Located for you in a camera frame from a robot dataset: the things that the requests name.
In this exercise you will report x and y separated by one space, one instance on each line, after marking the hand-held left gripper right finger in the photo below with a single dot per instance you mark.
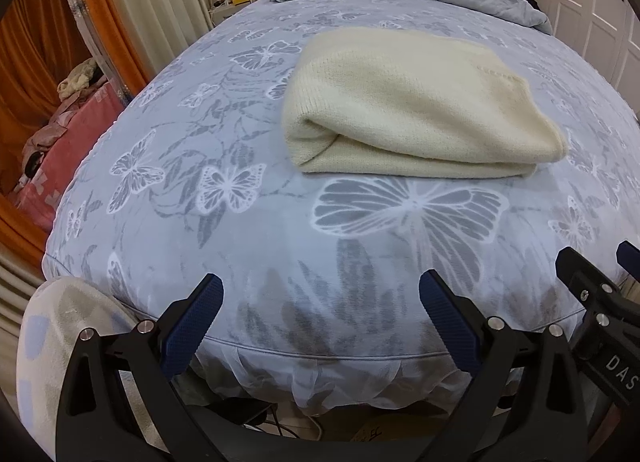
450 327

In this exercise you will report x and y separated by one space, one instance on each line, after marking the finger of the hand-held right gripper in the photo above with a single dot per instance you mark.
595 292
630 254

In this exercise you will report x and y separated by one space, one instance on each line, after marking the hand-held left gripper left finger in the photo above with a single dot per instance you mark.
192 327

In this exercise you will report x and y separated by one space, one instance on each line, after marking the cream knit cardigan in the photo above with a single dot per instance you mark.
410 102

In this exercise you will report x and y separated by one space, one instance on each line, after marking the bed with butterfly sheet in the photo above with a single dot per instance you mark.
250 242

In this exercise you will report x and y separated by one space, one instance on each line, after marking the cardboard box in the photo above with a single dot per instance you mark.
380 429

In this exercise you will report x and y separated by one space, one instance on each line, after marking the beige ribbed curtain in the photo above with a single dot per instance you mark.
17 282

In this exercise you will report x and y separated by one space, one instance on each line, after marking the pink blanket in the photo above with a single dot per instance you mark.
65 157

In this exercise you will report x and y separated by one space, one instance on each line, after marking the white wardrobe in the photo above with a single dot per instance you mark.
585 7

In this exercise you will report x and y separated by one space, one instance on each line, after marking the cream cloth pile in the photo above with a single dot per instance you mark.
80 79

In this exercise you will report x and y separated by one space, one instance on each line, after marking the orange curtain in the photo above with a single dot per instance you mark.
30 67

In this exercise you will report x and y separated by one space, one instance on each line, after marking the beige nightstand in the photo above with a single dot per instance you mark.
225 14

